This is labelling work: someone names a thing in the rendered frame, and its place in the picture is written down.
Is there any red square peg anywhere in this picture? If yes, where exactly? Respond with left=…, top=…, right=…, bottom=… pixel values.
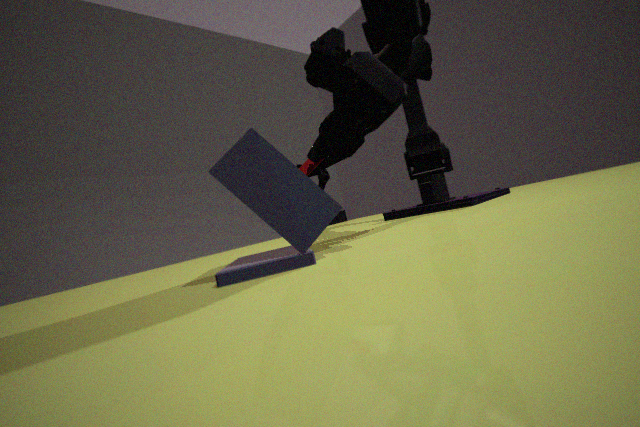
left=299, top=158, right=325, bottom=176

